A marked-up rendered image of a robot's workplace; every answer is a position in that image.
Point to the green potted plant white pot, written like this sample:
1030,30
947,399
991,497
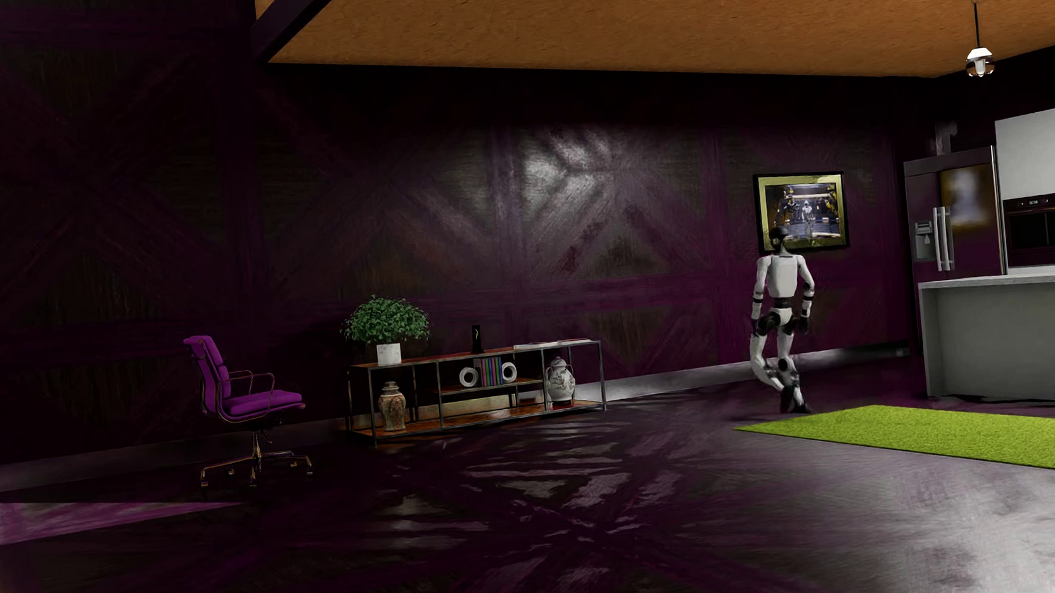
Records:
386,323

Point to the white humanoid robot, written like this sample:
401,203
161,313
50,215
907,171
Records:
780,284

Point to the dark pink office chair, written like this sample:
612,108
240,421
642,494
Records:
229,397

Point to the dark stainless refrigerator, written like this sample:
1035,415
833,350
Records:
954,216

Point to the flat white book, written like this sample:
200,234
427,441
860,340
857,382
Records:
537,344

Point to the green rectangular rug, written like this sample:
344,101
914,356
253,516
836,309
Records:
969,435

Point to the black slim bottle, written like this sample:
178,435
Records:
477,339

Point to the grey kitchen island counter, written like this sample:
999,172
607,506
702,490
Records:
1032,338

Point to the white blue ceramic ginger jar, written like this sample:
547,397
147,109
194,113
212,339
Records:
560,381

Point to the brown patterned ceramic vase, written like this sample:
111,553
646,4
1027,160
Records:
392,407

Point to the row of colourful books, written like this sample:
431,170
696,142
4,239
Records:
489,371

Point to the framed wall picture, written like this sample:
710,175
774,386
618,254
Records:
801,210

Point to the black built-in wall oven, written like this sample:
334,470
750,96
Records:
1036,230

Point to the wooden metal-framed shelf console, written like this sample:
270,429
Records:
478,388

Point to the black white pendant lamp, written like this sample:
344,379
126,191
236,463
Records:
979,58

